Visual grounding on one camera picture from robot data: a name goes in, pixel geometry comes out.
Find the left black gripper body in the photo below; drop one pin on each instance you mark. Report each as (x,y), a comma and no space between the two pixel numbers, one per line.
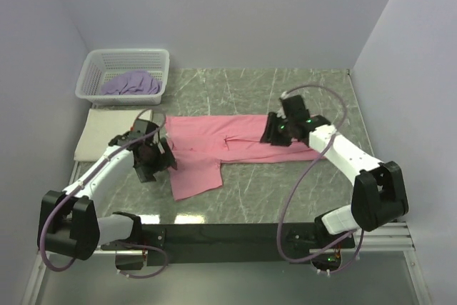
(156,161)

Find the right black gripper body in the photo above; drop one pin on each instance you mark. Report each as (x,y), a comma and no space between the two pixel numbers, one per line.
(278,130)

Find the pink t shirt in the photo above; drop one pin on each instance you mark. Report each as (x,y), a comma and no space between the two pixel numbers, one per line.
(201,144)

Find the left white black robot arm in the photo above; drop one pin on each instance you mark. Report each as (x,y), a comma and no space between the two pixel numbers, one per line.
(69,224)

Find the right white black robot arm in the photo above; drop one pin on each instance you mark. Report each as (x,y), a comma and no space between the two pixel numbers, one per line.
(379,193)

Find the folded cream cloth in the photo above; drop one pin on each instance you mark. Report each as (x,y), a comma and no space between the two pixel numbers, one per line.
(101,126)

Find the purple t shirt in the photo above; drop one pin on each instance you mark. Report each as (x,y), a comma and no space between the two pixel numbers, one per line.
(132,83)

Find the white plastic laundry basket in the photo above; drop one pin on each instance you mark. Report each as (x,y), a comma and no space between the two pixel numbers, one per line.
(102,65)

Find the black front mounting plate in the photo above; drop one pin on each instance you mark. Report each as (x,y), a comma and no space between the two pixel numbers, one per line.
(217,243)

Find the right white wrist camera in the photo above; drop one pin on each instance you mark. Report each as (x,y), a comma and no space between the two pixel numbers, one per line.
(281,112)

